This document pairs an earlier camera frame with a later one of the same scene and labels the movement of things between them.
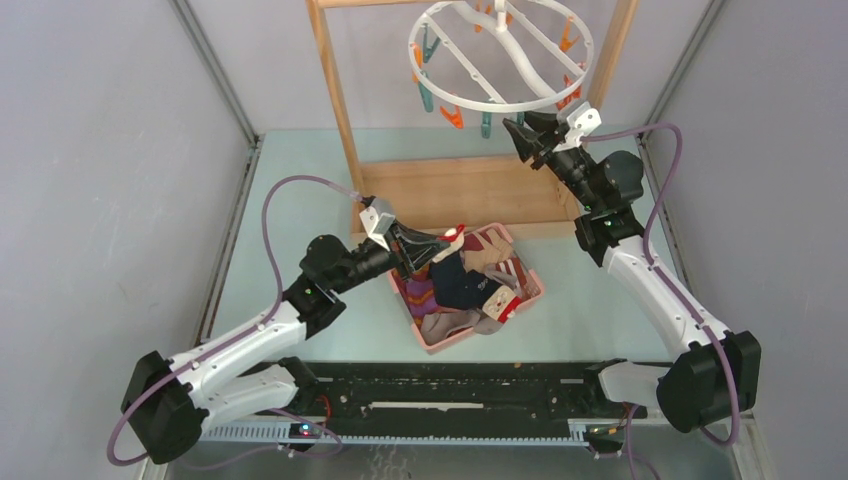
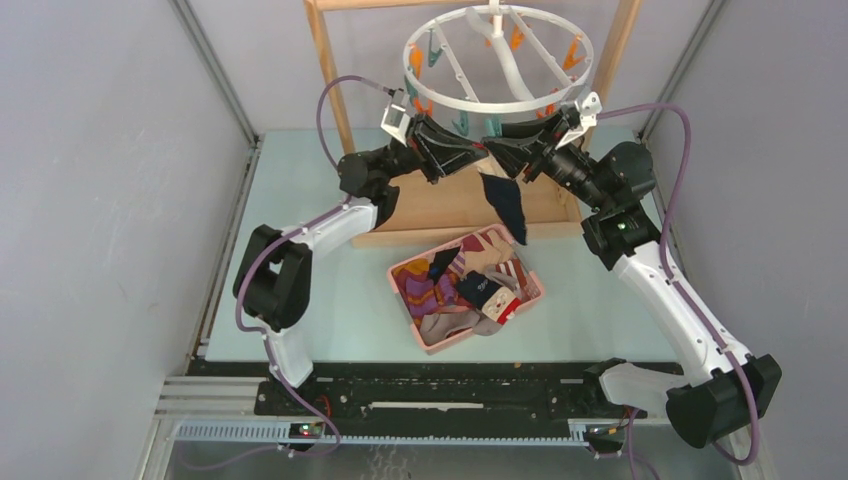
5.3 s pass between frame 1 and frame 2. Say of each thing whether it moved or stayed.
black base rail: stayed
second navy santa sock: stayed
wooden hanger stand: stayed
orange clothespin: moved
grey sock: stayed
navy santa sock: moved
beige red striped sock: stayed
